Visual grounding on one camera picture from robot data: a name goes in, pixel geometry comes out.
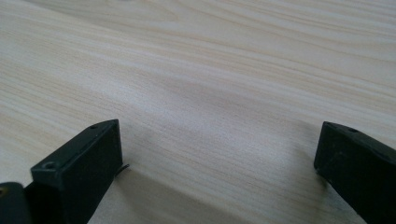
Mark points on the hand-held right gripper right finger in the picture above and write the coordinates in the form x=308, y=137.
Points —
x=361, y=168

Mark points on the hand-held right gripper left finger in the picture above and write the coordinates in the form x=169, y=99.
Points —
x=81, y=165

